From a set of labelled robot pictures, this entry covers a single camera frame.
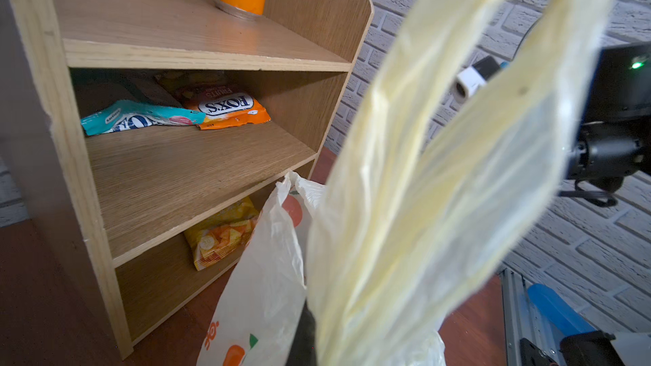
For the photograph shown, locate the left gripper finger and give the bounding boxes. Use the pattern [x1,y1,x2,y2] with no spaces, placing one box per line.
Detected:
[286,303,318,366]

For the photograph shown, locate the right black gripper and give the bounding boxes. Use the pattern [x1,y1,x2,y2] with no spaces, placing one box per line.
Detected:
[566,42,650,192]

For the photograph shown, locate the cream plastic grocery bag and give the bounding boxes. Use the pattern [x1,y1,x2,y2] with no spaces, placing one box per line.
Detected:
[197,0,612,365]

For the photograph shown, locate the yellow chips bag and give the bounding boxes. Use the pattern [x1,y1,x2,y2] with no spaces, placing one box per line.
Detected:
[183,197,259,271]

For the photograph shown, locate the blue plastic container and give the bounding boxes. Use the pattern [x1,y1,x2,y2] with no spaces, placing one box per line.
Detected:
[527,284,596,337]

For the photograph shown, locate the orange Fox's candy bag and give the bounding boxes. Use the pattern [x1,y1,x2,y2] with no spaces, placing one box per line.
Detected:
[175,84,271,130]

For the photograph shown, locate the wooden shelf unit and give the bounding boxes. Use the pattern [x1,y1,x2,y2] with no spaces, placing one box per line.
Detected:
[1,0,374,360]

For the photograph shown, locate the teal biscuit packet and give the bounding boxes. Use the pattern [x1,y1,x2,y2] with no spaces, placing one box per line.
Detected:
[81,100,206,137]

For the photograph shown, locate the aluminium mounting rail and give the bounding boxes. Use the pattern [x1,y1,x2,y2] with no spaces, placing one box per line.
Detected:
[499,266,565,365]

